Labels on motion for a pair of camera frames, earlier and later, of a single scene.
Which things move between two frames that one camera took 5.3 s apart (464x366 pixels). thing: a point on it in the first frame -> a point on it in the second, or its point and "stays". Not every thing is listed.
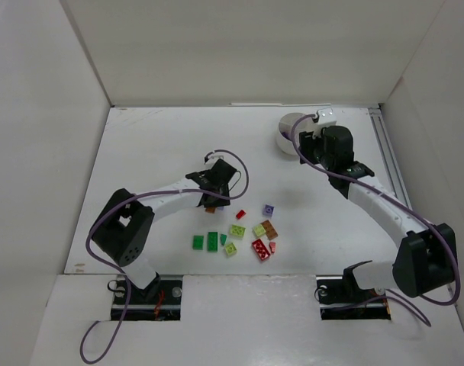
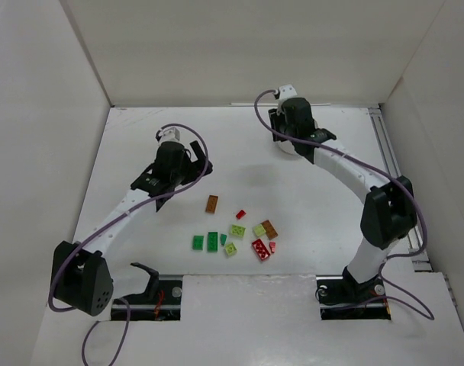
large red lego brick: [260, 249] stays
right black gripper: [306, 144] -> [274, 124]
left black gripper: [211, 200] -> [196, 162]
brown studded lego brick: [271, 232] stays
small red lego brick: [240, 215] stays
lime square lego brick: [230, 248] stays
